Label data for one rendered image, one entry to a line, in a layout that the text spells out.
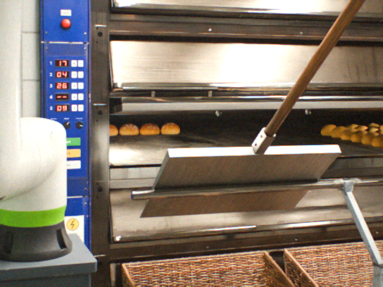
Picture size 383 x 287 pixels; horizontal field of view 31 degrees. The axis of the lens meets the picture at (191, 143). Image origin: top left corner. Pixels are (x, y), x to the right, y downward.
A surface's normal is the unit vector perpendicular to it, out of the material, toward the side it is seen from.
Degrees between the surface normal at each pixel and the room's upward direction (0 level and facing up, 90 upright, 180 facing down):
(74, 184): 90
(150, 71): 70
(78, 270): 90
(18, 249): 62
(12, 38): 93
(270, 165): 140
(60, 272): 90
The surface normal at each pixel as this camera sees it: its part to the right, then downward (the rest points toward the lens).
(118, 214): 0.32, -0.22
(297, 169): 0.21, 0.84
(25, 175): 0.93, 0.31
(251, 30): 0.34, 0.12
